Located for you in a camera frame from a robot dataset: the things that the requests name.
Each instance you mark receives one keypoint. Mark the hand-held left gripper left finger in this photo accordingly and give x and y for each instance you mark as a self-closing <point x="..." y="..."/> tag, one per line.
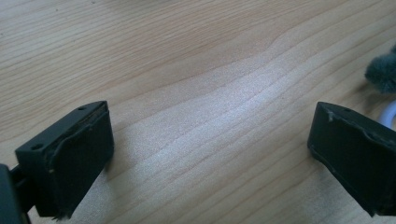
<point x="74" y="158"/>

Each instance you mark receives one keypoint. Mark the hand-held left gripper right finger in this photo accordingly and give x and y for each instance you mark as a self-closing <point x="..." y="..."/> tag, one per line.
<point x="358" y="152"/>

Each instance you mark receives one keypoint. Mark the grey fluffy cloth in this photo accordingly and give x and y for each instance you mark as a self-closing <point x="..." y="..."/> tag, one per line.
<point x="383" y="73"/>

